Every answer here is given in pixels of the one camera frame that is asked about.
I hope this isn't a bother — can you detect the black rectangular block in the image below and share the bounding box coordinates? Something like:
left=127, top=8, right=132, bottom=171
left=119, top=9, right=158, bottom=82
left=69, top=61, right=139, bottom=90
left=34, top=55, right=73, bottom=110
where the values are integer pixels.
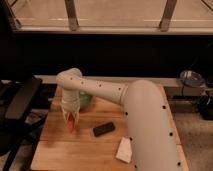
left=93, top=122, right=115, bottom=137

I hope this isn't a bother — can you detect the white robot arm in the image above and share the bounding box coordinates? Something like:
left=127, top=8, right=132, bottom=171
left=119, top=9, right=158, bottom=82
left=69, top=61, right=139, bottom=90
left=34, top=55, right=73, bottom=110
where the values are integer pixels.
left=56, top=68, right=183, bottom=171

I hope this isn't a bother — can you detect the green ceramic bowl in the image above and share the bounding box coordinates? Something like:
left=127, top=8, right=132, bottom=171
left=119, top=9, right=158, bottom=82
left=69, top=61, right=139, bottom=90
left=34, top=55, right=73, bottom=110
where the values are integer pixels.
left=79, top=92, right=92, bottom=110

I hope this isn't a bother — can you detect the round metal dish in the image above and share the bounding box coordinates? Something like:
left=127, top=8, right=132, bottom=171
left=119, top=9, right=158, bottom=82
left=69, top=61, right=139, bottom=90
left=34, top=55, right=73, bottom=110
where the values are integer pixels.
left=180, top=70, right=204, bottom=87

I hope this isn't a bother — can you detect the black office chair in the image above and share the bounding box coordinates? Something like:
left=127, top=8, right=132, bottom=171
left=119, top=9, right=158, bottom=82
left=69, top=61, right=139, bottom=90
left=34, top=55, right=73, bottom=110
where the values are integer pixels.
left=0, top=77, right=45, bottom=171

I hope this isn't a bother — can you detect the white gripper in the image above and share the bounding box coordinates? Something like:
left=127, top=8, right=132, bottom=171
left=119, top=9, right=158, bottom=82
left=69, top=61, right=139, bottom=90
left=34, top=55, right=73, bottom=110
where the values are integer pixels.
left=61, top=90, right=80, bottom=132

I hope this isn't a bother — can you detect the orange red pepper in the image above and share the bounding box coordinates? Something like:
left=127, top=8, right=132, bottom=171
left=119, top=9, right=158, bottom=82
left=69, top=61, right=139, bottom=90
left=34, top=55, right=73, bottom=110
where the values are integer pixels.
left=67, top=115, right=75, bottom=132

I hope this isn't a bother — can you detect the white folded cloth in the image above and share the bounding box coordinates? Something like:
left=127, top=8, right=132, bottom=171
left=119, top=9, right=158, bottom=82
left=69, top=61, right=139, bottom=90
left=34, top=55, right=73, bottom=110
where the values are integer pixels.
left=116, top=137, right=132, bottom=163

